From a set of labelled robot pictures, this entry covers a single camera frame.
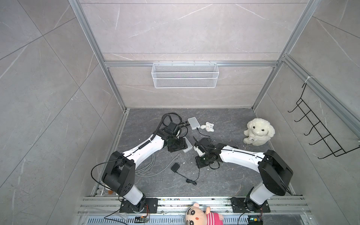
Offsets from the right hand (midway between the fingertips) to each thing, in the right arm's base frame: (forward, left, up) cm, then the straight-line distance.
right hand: (197, 163), depth 86 cm
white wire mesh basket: (+56, +7, +27) cm, 62 cm away
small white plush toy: (+28, -11, 0) cm, 30 cm away
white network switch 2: (+12, +4, +2) cm, 12 cm away
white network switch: (+33, 0, 0) cm, 33 cm away
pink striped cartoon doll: (-28, +2, +5) cm, 28 cm away
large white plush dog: (+14, -40, +12) cm, 44 cm away
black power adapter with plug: (-5, -1, +10) cm, 11 cm away
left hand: (+8, +7, +9) cm, 14 cm away
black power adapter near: (-2, +13, -1) cm, 13 cm away
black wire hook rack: (-1, -59, +28) cm, 66 cm away
